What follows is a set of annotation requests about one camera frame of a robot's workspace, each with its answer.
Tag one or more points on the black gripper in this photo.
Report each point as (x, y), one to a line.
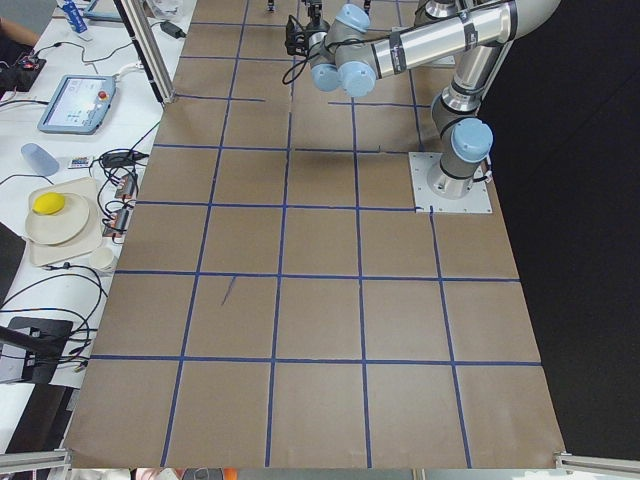
(316, 13)

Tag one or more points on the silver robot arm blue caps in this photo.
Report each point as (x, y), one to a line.
(476, 32)

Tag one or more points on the black power adapter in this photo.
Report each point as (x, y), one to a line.
(172, 30)

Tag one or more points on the blue carton box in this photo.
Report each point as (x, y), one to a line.
(74, 17)

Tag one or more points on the blue teach pendant tablet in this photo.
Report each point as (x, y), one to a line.
(79, 105)

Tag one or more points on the small remote control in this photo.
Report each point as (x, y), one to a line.
(80, 162)

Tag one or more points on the brown paper table mat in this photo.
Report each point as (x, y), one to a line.
(281, 302)

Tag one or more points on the black electronics board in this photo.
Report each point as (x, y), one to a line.
(27, 71)

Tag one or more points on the translucent blue plastic cup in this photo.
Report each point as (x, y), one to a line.
(41, 161)

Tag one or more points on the small white paper cup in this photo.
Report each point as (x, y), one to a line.
(103, 260)

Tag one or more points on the yellow lemon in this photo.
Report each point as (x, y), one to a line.
(49, 203)

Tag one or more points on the round beige plate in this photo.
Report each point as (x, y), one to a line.
(60, 227)

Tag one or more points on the square beige tray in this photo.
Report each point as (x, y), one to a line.
(89, 238)

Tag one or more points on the aluminium frame post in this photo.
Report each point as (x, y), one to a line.
(137, 25)

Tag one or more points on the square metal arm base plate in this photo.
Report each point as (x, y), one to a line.
(433, 192)

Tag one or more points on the black camera stand base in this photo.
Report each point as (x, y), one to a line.
(31, 349)

